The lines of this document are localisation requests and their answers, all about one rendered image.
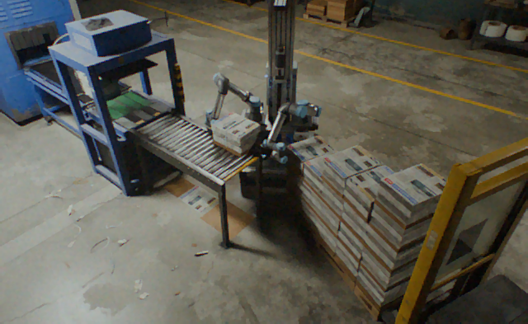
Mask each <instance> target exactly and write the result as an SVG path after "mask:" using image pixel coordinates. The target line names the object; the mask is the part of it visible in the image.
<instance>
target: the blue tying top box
mask: <svg viewBox="0 0 528 324"><path fill-rule="evenodd" d="M102 16H103V17H106V18H107V19H109V20H110V21H111V23H113V24H114V25H111V26H106V27H102V28H100V29H98V30H95V31H87V30H86V29H85V26H83V25H82V24H80V23H81V22H85V21H89V19H90V18H92V19H95V18H98V17H102ZM90 18H87V19H83V20H80V21H75V22H71V23H65V25H66V28H67V31H68V34H69V35H70V39H71V41H72V44H73V45H75V46H77V47H78V48H80V49H83V50H85V51H87V52H89V53H91V54H94V55H96V56H98V57H99V56H102V55H103V54H108V53H110V52H116V51H118V50H121V49H125V48H128V47H130V46H132V45H136V44H139V43H142V42H145V41H150V40H152V36H151V32H150V27H149V24H147V25H146V23H147V22H149V19H148V18H145V17H142V16H138V15H135V14H133V13H130V12H126V11H123V10H119V11H116V12H111V13H107V14H105V15H99V16H93V17H90Z"/></svg>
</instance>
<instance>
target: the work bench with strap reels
mask: <svg viewBox="0 0 528 324"><path fill-rule="evenodd" d="M514 1H515V0H496V1H489V0H483V2H482V4H483V7H482V10H481V12H480V15H479V18H478V22H477V25H476V27H475V31H474V35H473V37H472V38H471V41H470V43H469V47H468V48H467V50H468V51H472V46H473V43H474V41H475V40H476V41H477V42H481V41H482V42H489V43H494V44H497V45H504V46H508V47H512V48H516V49H523V50H525V49H526V50H528V36H527V35H528V28H526V27H524V26H509V28H508V30H507V31H505V29H506V27H507V24H504V23H502V22H499V21H489V20H488V18H489V16H490V13H491V11H492V9H493V8H494V9H498V10H503V11H509V12H514V10H515V8H514V7H513V5H514ZM523 4H525V6H524V7H523V8H521V7H518V8H516V10H515V12H521V13H526V14H528V0H525V1H524V2H523ZM486 7H489V9H488V13H487V15H486V18H485V21H484V22H483V24H482V27H481V30H480V31H479V32H478V30H479V26H480V23H481V20H482V18H483V14H484V11H485V8H486Z"/></svg>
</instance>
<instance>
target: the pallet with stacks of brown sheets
mask: <svg viewBox="0 0 528 324"><path fill-rule="evenodd" d="M361 9H362V0H313V1H311V2H308V7H307V11H306V12H304V18H307V19H310V20H313V21H319V22H322V23H326V24H329V25H333V26H339V27H341V28H345V29H346V28H348V24H349V22H351V21H353V22H354V21H355V20H356V18H357V17H358V15H359V13H360V11H361ZM310 14H311V15H315V16H321V17H322V20H319V19H316V18H312V17H310ZM328 19H332V20H335V21H341V22H342V24H341V25H340V24H336V23H332V22H329V21H328Z"/></svg>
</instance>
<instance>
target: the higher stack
mask: <svg viewBox="0 0 528 324"><path fill-rule="evenodd" d="M445 183H446V180H445V179H444V178H443V177H442V176H440V175H439V174H438V173H436V172H435V171H433V170H432V169H431V168H430V167H428V166H426V165H425V164H417V165H415V166H412V167H409V168H407V169H406V170H404V171H403V170H400V172H397V173H394V174H393V175H390V176H386V177H385V178H381V180H380V183H379V192H378V194H377V197H376V199H377V200H378V201H379V202H380V203H381V204H382V205H383V206H384V207H385V208H386V209H387V210H388V211H389V212H391V213H392V214H393V215H394V216H395V217H396V218H398V219H399V220H400V221H401V222H402V223H403V224H405V225H406V226H407V225H409V224H410V223H414V222H416V221H417V220H418V219H420V218H425V217H428V215H430V214H434V213H435V212H436V207H437V205H438V203H439V201H440V199H441V195H442V193H443V190H444V188H445ZM371 216H372V217H371V220H370V223H371V224H372V225H373V226H374V227H376V228H377V229H378V230H379V231H380V232H381V233H382V234H383V235H384V236H385V237H386V238H387V239H388V240H389V241H390V242H391V243H392V244H394V245H395V246H396V247H397V248H398V250H399V249H401V248H403V247H405V246H407V245H409V244H411V243H413V242H415V241H416V240H418V239H419V240H420V238H424V237H425V236H426V235H427V231H428V228H429V227H430V224H431V221H432V219H433V218H430V219H427V220H425V221H423V222H421V223H418V224H417V225H415V226H413V227H411V228H409V229H407V230H405V231H404V230H403V229H402V228H401V227H400V226H399V225H398V224H397V223H396V222H394V221H393V220H392V219H391V218H390V216H388V215H387V214H386V213H385V212H384V211H383V210H382V209H381V208H379V207H378V206H377V205H376V204H374V208H373V209H372V215H371ZM368 231H369V232H368V235H367V237H366V240H365V243H366V244H367V245H368V246H369V247H370V248H371V249H372V250H373V251H374V252H375V254H376V255H377V256H378V257H379V258H380V259H381V260H382V261H383V262H384V263H385V264H386V265H387V266H388V267H389V269H390V270H391V272H392V271H393V270H395V269H397V268H399V267H400V266H401V265H404V264H405V263H407V262H408V261H411V260H412V259H414V258H417V257H419V254H420V252H421V249H422V246H423V243H424V241H425V240H424V241H422V242H419V243H418V244H416V245H414V246H412V247H409V248H408V249H406V250H404V251H401V252H399V253H397V252H396V251H394V250H393V249H392V248H391V247H390V246H389V245H388V244H387V243H386V242H385V241H384V240H383V239H382V238H381V237H380V236H379V235H378V234H377V233H376V232H375V231H374V230H373V229H372V228H371V227H370V226H369V227H368ZM419 240H418V241H419ZM416 262H417V261H414V262H412V263H410V264H409V265H406V266H405V267H403V268H402V269H401V270H398V271H396V272H395V273H392V274H390V273H389V272H388V271H387V270H386V269H385V268H384V267H383V266H382V265H381V264H380V263H379V262H378V261H377V259H376V258H375V257H374V256H373V255H372V254H371V253H370V252H369V251H368V250H367V249H366V248H365V247H364V250H363V252H362V258H361V263H363V265H364V266H365V267H366V268H367V269H368V271H369V272H370V273H371V274H372V275H373V276H374V277H375V278H376V279H377V280H378V281H379V283H380V284H381V285H382V286H383V287H384V288H385V289H388V288H390V287H392V286H394V285H396V284H397V283H399V282H400V281H402V280H406V279H408V278H410V277H412V273H413V269H414V266H415V265H416ZM357 280H358V281H359V282H360V283H361V285H362V286H363V287H364V288H365V290H366V291H367V292H368V293H369V295H370V296H371V297H372V298H373V299H374V300H375V301H376V302H377V304H378V305H379V306H380V307H382V306H384V305H385V304H386V303H389V302H392V301H394V300H395V299H396V298H399V296H401V295H403V294H405V293H406V290H407V287H408V284H409V282H410V280H409V281H406V282H404V283H402V284H400V285H399V286H397V287H395V288H393V289H391V290H390V291H388V292H387V293H384V291H383V290H382V289H381V288H380V287H379V286H378V285H377V283H376V282H374V280H373V279H372V278H371V277H370V276H369V275H368V274H367V273H366V271H365V270H364V269H363V268H362V267H361V266H360V267H359V274H358V276H357ZM354 293H355V294H356V296H357V297H358V298H359V299H360V300H361V301H362V303H363V304H364V305H365V307H366V308H367V309H368V310H369V311H370V313H371V314H372V315H373V317H374V318H375V319H376V321H377V320H379V315H380V313H381V311H382V310H384V309H386V308H388V309H389V310H390V311H391V312H392V311H393V310H395V309H397V308H399V305H400V303H401V301H402V299H403V297H404V296H403V297H402V298H400V299H399V300H397V301H395V303H391V304H390V305H388V306H386V307H385V308H382V309H380V310H379V309H378V308H377V307H376V306H375V305H374V303H373V302H372V301H371V300H370V299H369V297H368V296H367V295H366V294H365V291H364V290H363V289H362V288H361V286H359V285H358V284H357V283H356V286H355V289H354Z"/></svg>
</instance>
